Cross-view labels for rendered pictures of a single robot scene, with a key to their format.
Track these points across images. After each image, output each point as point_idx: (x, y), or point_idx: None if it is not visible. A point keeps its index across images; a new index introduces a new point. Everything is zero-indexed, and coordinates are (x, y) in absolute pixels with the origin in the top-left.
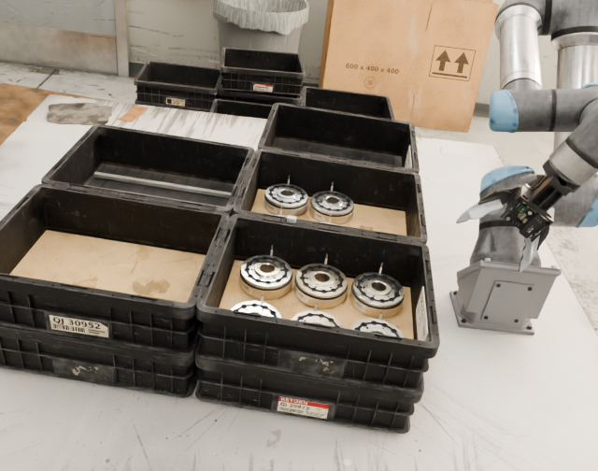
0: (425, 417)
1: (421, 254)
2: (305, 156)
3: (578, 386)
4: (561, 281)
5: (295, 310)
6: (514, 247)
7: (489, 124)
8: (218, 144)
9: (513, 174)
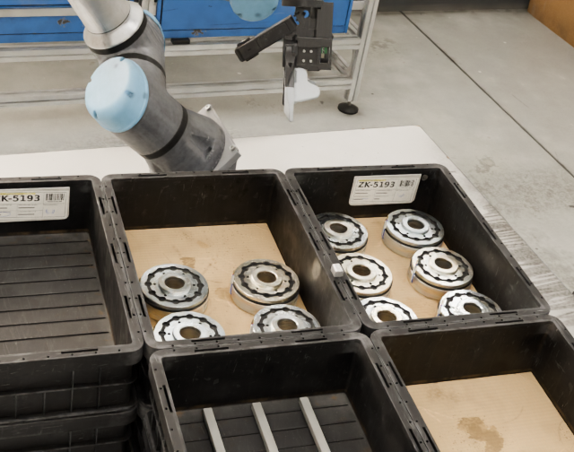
0: None
1: (305, 174)
2: (135, 288)
3: (258, 163)
4: (79, 154)
5: (404, 301)
6: (208, 122)
7: (260, 16)
8: (172, 401)
9: (143, 73)
